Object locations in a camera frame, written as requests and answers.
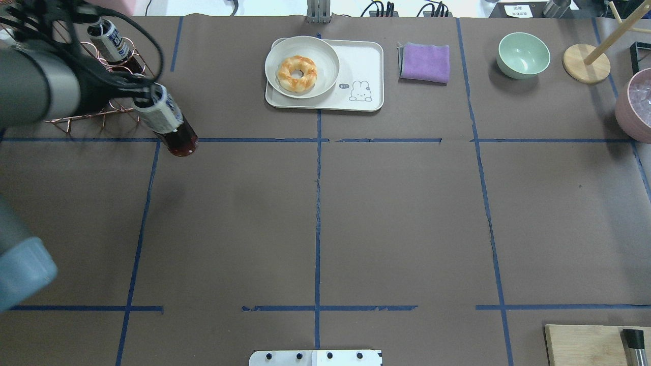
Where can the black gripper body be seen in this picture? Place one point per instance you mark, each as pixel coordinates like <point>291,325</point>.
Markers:
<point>100,90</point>

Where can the tea bottle white cap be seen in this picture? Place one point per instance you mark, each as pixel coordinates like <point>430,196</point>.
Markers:
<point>160,112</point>

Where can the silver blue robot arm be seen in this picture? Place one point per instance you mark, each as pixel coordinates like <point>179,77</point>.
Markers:
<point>46,76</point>

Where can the beige rabbit tray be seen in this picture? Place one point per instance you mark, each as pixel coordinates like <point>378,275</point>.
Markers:
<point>350,74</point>

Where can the black glass holder tray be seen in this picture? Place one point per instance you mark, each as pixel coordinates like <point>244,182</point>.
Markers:
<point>640,56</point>

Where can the white round plate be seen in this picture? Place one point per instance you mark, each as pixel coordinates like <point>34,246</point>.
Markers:
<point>323,54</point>

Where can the purple folded cloth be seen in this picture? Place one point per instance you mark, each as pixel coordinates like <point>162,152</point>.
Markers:
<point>424,62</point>

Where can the mint green bowl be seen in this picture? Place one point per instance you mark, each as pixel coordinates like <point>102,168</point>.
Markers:
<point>522,56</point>

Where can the black scale with cup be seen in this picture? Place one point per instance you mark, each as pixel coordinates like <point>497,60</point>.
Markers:
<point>535,10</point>

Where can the wooden mug tree stand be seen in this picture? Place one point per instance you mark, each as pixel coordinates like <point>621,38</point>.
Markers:
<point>588,64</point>

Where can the bamboo cutting board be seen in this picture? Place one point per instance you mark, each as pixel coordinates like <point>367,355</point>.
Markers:
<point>590,345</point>

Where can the black steel knife sharpener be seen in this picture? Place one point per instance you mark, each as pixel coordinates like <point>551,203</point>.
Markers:
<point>635,346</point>

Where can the glazed ring pastry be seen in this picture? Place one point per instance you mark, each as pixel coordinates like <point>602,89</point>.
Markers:
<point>297,74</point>

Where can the aluminium frame post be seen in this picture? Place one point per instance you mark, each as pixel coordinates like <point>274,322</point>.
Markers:
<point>319,11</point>

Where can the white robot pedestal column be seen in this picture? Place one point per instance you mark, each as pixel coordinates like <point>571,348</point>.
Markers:
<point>317,357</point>

